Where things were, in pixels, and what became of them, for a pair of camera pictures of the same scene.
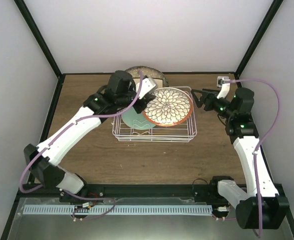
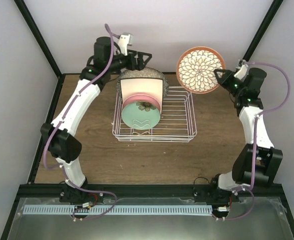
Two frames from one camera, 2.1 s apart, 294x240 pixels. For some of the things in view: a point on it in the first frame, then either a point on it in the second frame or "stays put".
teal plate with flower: x=132 y=120 stays put
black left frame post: x=42 y=44 stays put
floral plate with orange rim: x=172 y=107 -> x=195 y=69
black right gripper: x=210 y=97 -> x=227 y=73
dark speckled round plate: x=149 y=72 stays put
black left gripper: x=139 y=107 -> x=140 y=65
